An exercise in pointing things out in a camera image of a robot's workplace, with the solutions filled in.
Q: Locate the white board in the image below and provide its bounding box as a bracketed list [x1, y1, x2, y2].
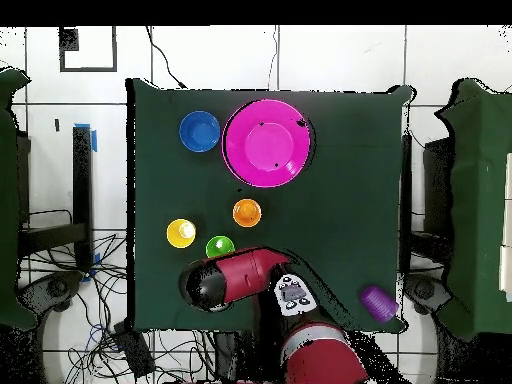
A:
[498, 151, 512, 303]

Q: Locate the orange cup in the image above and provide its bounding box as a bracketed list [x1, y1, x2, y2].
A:
[232, 198, 263, 229]

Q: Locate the dark green tablecloth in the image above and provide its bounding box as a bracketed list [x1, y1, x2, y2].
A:
[126, 77, 413, 335]

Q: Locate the black post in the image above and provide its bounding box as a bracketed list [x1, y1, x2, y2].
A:
[72, 125, 94, 269]

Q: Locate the green cup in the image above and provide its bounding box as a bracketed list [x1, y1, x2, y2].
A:
[204, 235, 236, 259]

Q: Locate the black power strip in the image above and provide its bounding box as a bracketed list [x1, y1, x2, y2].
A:
[112, 321, 156, 379]

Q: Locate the blue bowl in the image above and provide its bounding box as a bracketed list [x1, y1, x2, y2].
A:
[178, 110, 222, 154]

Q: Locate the green-clothed side table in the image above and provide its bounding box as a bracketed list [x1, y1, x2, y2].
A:
[435, 77, 512, 341]
[0, 67, 39, 331]

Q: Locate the thin black cable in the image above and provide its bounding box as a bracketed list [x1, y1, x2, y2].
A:
[144, 25, 189, 90]

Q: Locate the black wheeled base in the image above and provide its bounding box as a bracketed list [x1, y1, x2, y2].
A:
[403, 273, 451, 315]
[17, 270, 85, 317]

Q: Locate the large pink bowl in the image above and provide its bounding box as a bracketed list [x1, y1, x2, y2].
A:
[221, 98, 313, 189]

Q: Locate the purple cup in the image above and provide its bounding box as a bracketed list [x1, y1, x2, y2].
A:
[359, 284, 400, 324]

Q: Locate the blue tape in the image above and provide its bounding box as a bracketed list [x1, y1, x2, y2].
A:
[73, 122, 98, 153]

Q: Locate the yellow cup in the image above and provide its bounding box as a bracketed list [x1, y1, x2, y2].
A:
[165, 218, 198, 250]

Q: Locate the black square frame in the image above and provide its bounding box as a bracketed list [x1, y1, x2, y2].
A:
[58, 25, 118, 74]

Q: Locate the blue cable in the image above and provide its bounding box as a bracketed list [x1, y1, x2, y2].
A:
[86, 323, 121, 353]

